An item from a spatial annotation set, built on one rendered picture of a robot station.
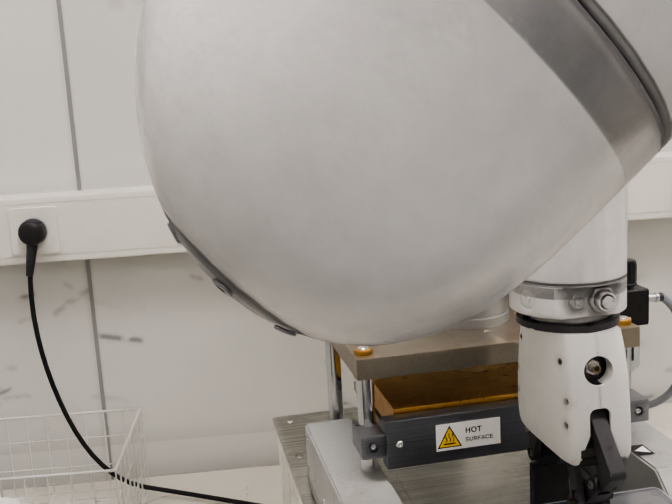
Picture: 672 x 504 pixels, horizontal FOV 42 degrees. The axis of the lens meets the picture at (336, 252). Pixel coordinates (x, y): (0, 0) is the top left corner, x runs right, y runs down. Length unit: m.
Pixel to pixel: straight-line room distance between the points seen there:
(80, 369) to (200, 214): 1.27
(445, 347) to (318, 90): 0.64
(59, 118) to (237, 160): 1.22
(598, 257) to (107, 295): 0.93
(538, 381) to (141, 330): 0.85
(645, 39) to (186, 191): 0.09
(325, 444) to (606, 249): 0.37
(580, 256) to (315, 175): 0.47
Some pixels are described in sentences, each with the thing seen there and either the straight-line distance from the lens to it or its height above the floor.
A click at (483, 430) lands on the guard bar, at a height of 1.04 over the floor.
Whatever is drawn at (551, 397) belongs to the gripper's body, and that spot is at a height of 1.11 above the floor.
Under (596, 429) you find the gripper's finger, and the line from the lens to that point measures 0.65.
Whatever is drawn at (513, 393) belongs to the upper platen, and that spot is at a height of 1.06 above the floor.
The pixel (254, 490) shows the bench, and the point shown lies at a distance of 1.38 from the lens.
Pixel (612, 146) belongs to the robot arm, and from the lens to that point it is 0.18.
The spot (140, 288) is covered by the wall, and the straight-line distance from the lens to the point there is 1.40.
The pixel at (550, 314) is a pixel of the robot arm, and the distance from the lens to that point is 0.63.
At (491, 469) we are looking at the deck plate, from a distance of 0.98.
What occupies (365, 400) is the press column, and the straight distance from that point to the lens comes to 0.79.
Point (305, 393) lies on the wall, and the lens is 1.44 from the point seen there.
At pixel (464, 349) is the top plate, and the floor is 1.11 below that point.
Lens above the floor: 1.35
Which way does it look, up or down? 11 degrees down
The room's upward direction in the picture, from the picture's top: 3 degrees counter-clockwise
